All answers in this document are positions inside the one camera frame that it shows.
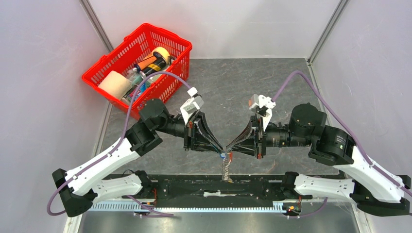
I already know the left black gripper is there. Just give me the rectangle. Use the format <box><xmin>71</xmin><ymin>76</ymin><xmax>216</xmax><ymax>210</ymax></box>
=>
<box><xmin>154</xmin><ymin>110</ymin><xmax>223</xmax><ymax>154</ymax></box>

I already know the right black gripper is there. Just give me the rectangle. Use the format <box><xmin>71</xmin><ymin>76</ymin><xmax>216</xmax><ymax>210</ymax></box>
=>
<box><xmin>226</xmin><ymin>112</ymin><xmax>313</xmax><ymax>159</ymax></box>

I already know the metal key holder red handle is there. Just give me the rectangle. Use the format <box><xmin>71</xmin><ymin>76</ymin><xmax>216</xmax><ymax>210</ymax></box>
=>
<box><xmin>222</xmin><ymin>152</ymin><xmax>233</xmax><ymax>183</ymax></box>

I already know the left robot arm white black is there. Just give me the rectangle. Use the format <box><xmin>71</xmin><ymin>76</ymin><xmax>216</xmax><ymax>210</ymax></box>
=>
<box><xmin>52</xmin><ymin>96</ymin><xmax>224</xmax><ymax>217</ymax></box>

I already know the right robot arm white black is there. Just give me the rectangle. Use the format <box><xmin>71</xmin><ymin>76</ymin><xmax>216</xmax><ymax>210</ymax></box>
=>
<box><xmin>226</xmin><ymin>103</ymin><xmax>412</xmax><ymax>216</ymax></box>

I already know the red plastic basket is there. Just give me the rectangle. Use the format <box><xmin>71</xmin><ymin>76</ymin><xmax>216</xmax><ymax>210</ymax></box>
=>
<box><xmin>81</xmin><ymin>23</ymin><xmax>192</xmax><ymax>119</ymax></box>

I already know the blue red packet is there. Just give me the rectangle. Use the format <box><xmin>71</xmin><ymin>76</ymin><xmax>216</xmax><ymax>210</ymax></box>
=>
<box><xmin>127</xmin><ymin>84</ymin><xmax>146</xmax><ymax>102</ymax></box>

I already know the orange black bottle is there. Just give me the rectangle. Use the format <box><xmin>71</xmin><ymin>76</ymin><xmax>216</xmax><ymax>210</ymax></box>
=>
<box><xmin>134</xmin><ymin>55</ymin><xmax>169</xmax><ymax>77</ymax></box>

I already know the masking tape roll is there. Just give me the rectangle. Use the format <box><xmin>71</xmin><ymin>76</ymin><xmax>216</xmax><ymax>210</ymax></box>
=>
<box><xmin>152</xmin><ymin>47</ymin><xmax>171</xmax><ymax>65</ymax></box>

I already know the beige paper roll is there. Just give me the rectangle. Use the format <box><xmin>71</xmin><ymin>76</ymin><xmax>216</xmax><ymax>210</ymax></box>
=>
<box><xmin>98</xmin><ymin>70</ymin><xmax>132</xmax><ymax>100</ymax></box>

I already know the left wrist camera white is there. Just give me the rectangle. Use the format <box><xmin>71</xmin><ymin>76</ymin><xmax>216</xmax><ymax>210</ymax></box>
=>
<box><xmin>180</xmin><ymin>87</ymin><xmax>204</xmax><ymax>124</ymax></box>

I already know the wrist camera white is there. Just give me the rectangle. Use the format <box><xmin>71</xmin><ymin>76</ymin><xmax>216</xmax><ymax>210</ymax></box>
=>
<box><xmin>180</xmin><ymin>87</ymin><xmax>204</xmax><ymax>124</ymax></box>
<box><xmin>248</xmin><ymin>94</ymin><xmax>276</xmax><ymax>131</ymax></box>

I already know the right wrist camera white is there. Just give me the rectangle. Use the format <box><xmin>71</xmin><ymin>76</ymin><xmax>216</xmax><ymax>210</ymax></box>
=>
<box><xmin>248</xmin><ymin>94</ymin><xmax>276</xmax><ymax>131</ymax></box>

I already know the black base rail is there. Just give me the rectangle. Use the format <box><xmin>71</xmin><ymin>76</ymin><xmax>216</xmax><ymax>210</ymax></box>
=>
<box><xmin>121</xmin><ymin>174</ymin><xmax>342</xmax><ymax>209</ymax></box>

